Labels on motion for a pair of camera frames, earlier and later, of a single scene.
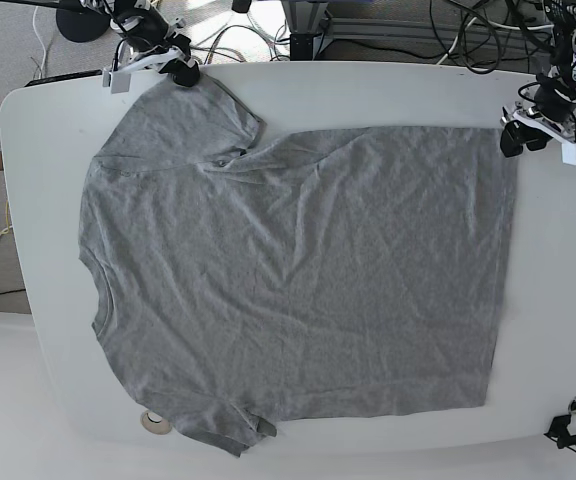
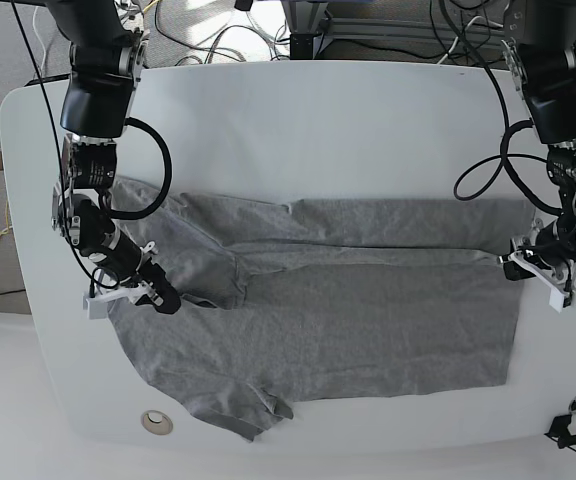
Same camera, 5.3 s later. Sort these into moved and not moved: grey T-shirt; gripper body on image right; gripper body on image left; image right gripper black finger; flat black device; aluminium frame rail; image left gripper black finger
Moved: image left gripper black finger; gripper body on image right; gripper body on image left; grey T-shirt; image right gripper black finger
Not moved: flat black device; aluminium frame rail
